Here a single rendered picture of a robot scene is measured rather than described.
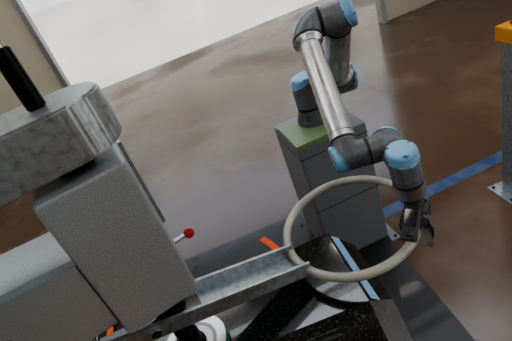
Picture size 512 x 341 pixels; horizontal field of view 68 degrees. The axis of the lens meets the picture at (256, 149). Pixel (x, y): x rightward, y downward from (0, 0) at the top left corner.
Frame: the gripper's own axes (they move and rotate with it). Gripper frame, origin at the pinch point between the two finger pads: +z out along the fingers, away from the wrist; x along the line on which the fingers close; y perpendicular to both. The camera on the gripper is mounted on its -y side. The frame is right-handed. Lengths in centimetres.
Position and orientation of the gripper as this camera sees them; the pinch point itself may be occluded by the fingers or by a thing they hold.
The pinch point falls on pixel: (420, 244)
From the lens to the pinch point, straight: 138.2
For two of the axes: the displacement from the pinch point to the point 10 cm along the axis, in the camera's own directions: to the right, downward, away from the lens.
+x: -8.0, 0.2, 6.0
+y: 4.8, -5.8, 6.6
